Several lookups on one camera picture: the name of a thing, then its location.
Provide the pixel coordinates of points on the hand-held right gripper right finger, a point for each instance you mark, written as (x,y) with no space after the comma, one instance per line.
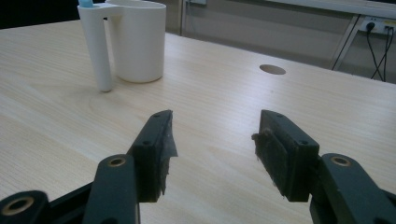
(289,161)

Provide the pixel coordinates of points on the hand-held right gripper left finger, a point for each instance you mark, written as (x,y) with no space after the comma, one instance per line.
(149,161)

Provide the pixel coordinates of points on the beige wooden shelf unit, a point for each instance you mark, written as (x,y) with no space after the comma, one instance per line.
(311,3)

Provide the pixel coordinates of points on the white power strip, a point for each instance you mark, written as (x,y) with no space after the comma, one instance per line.
(378,25)

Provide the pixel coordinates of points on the dark curtain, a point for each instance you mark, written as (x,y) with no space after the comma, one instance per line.
(31,12)

